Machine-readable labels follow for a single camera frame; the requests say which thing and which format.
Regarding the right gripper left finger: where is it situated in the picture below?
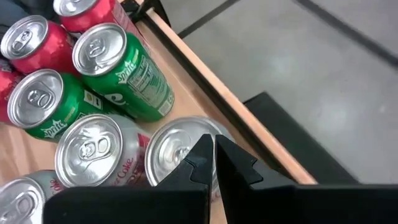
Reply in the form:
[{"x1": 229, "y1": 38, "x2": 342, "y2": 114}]
[{"x1": 43, "y1": 133, "x2": 215, "y2": 224}]

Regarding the silver Diet Coke can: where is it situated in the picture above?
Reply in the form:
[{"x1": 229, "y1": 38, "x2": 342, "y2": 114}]
[
  {"x1": 54, "y1": 113, "x2": 153, "y2": 188},
  {"x1": 144, "y1": 116, "x2": 237, "y2": 203},
  {"x1": 0, "y1": 169, "x2": 66, "y2": 224}
]

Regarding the red Fanta strawberry can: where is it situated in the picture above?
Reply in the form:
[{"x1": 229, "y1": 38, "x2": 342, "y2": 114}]
[
  {"x1": 0, "y1": 60, "x2": 25, "y2": 125},
  {"x1": 52, "y1": 0, "x2": 150, "y2": 52},
  {"x1": 0, "y1": 14, "x2": 80, "y2": 75}
]

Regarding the green Sprite can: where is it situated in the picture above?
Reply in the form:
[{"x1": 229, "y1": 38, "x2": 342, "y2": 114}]
[
  {"x1": 72, "y1": 22, "x2": 175, "y2": 123},
  {"x1": 6, "y1": 68, "x2": 134, "y2": 143}
]

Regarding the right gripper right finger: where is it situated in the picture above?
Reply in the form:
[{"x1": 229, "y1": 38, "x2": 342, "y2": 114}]
[{"x1": 215, "y1": 134, "x2": 398, "y2": 224}]

